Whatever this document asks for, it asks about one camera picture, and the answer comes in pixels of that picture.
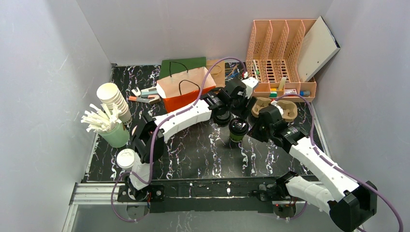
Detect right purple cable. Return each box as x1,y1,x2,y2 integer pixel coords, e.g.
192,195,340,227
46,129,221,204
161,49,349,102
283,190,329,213
270,93,404,232

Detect tall stack paper cups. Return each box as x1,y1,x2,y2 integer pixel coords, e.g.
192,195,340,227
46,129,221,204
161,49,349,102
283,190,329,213
96,83,132,125

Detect green paper bag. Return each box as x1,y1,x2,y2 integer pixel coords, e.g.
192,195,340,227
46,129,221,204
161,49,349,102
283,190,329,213
159,57,206,79

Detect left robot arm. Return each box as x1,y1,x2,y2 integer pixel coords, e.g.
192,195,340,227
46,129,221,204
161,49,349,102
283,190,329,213
128,77,259,191

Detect black cup lids stack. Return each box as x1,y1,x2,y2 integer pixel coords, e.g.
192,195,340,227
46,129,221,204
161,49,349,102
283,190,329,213
212,109,231,127

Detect white board panel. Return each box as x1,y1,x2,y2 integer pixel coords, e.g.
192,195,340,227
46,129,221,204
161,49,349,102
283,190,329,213
296,16,340,82

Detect green cup of straws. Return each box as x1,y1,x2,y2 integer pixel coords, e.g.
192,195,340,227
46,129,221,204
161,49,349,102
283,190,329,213
80,103,130,148

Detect brown kraft paper bag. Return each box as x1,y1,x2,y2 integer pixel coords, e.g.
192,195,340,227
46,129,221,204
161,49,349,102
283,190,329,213
210,61,225,87

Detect white cup lids stack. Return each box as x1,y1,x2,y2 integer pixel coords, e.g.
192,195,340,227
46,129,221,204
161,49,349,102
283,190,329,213
116,148,135,171

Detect pink desk file organizer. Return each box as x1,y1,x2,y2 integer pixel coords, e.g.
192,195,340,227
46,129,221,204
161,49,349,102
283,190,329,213
246,19,317,102

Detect metal base rail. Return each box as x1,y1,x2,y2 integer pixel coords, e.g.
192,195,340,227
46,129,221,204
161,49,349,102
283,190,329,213
70,177,305,220

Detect purple cable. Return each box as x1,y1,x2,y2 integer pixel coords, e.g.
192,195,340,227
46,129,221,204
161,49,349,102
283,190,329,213
270,93,404,232
110,57,249,223

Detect stack of pulp cup carriers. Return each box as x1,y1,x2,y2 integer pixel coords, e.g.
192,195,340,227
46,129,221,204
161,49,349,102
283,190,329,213
251,97,298,123

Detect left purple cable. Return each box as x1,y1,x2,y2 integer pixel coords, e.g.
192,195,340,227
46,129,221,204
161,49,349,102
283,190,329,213
110,57,249,223

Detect orange paper bag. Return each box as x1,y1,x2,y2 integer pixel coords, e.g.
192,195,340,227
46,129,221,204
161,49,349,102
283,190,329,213
156,67,216,113

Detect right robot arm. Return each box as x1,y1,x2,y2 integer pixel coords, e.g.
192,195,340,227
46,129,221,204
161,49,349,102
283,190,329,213
248,105,377,232

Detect red small box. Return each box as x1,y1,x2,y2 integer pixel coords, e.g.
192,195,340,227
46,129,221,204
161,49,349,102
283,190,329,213
284,88,298,97

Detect single green paper cup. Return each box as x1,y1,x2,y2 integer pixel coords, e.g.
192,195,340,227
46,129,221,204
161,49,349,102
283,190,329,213
230,132,246,143

